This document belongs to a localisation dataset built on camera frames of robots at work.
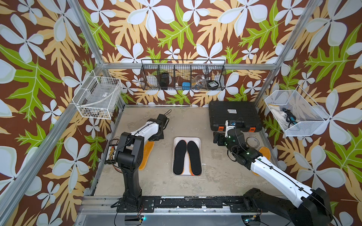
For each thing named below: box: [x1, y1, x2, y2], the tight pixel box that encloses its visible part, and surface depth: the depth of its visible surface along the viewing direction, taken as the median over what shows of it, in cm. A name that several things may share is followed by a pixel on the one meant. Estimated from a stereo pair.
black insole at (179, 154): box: [172, 139, 188, 175], surface depth 90 cm
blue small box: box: [181, 81, 191, 91], surface depth 97 cm
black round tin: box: [207, 80, 220, 88], surface depth 97 cm
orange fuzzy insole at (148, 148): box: [138, 140, 155, 171], surface depth 94 cm
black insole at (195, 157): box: [187, 140, 203, 176], surface depth 90 cm
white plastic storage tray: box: [171, 136, 203, 177], surface depth 90 cm
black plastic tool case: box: [208, 100, 263, 133], surface depth 110 cm
